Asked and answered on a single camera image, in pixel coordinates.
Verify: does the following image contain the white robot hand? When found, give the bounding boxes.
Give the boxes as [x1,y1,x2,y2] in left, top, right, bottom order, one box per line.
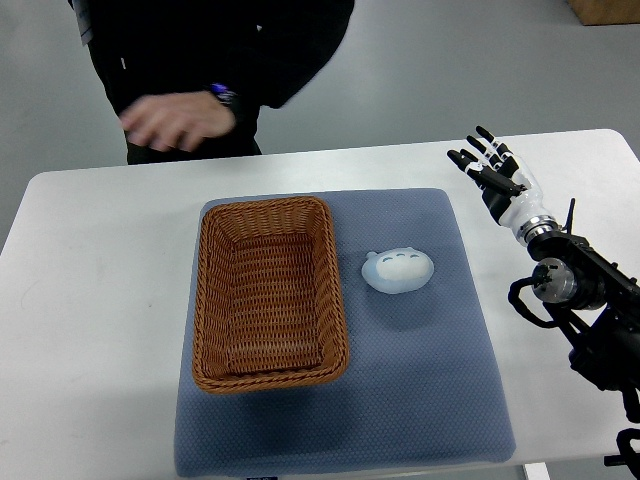
[447,125,557,237]

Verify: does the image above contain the blue plush toy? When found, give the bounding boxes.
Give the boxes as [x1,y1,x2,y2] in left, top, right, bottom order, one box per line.
[361,247,435,295]

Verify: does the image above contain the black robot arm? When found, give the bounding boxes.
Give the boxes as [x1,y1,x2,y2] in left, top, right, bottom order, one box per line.
[447,126,639,476]

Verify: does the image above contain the brown wicker basket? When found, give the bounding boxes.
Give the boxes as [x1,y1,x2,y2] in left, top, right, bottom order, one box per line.
[192,196,350,394]

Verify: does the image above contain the person's bare hand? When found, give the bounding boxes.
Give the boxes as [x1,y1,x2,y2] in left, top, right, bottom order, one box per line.
[119,91,236,152]

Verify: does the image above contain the brown cardboard box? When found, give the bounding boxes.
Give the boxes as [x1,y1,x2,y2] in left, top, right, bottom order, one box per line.
[568,0,640,26]

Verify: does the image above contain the person in black clothes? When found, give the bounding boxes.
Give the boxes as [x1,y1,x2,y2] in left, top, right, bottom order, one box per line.
[72,1,354,165]

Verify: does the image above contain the blue textured mat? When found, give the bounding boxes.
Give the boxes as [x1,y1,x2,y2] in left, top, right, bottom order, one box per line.
[174,188,515,477]

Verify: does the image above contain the blue wristwatch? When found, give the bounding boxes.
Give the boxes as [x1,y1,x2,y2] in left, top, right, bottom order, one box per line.
[209,83,237,107]

